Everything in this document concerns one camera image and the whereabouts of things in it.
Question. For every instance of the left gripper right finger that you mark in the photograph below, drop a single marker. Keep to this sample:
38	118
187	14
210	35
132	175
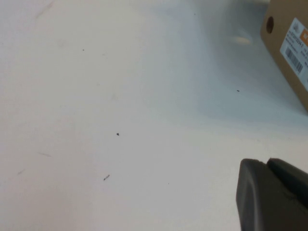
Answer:
293	183

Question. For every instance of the brown cardboard shoe box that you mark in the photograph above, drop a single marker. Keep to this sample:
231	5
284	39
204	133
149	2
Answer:
276	53

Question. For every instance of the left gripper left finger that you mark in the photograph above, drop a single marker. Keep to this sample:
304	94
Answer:
257	207

